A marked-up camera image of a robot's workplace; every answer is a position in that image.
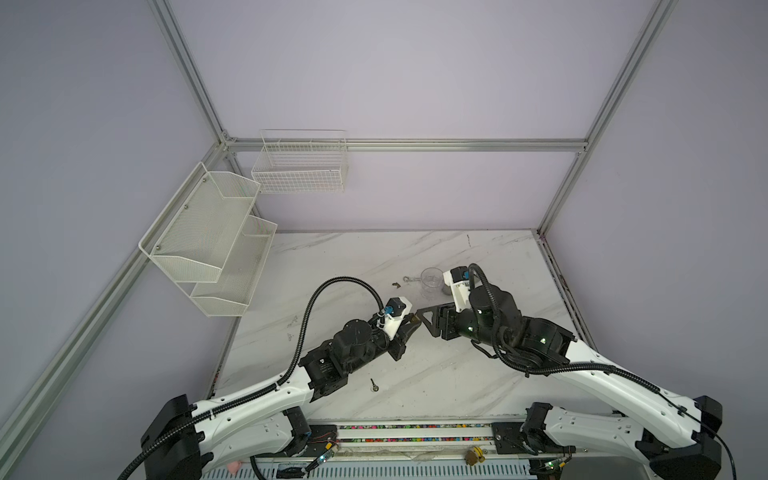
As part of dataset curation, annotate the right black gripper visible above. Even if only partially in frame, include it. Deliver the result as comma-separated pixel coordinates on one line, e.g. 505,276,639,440
411,297,503,349

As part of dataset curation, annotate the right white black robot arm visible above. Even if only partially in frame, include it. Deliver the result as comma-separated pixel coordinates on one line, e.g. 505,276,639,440
416,285,725,479

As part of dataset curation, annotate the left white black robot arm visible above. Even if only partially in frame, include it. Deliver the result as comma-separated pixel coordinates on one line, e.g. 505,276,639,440
120,313,421,479

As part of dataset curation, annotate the clear plastic cup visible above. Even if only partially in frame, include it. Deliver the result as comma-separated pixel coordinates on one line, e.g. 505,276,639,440
420,267,445,301

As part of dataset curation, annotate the white two-tier mesh shelf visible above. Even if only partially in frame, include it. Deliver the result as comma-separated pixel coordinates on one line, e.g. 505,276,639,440
138,163,277,317

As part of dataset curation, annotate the pink eraser block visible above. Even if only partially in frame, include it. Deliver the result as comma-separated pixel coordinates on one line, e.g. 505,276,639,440
227,461,242,476

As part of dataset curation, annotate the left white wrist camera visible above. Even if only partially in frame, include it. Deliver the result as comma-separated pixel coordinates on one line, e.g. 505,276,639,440
377,297,412,340

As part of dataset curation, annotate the black corrugated cable left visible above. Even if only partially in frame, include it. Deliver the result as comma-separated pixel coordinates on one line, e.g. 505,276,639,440
116,275,385,480

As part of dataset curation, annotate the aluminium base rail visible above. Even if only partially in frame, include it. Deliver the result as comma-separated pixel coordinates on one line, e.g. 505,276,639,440
236,404,672,479

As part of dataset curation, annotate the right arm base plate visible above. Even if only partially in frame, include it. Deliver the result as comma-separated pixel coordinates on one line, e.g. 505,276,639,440
491,422,576,456

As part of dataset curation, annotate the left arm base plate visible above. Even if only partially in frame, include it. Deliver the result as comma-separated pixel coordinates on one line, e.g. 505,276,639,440
280,424,338,457

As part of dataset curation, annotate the white wire basket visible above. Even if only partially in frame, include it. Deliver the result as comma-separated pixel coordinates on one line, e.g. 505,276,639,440
251,129,348,194

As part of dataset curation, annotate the aluminium frame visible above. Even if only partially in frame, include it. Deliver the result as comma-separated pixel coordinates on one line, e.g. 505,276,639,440
1,1,676,476

